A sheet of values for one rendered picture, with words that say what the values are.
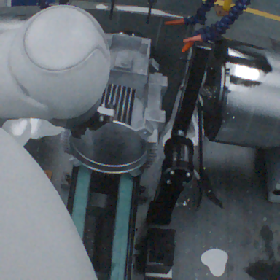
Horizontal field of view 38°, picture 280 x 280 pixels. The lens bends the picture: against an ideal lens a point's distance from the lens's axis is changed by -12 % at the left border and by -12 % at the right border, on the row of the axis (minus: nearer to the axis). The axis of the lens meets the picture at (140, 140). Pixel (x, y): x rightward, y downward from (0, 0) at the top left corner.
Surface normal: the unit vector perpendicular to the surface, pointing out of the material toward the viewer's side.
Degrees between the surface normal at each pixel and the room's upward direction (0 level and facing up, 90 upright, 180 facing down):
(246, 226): 0
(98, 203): 0
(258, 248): 0
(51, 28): 26
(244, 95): 51
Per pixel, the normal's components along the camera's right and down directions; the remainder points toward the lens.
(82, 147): 0.81, -0.32
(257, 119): -0.03, 0.55
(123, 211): 0.13, -0.63
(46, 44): 0.07, -0.04
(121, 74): -0.09, 0.76
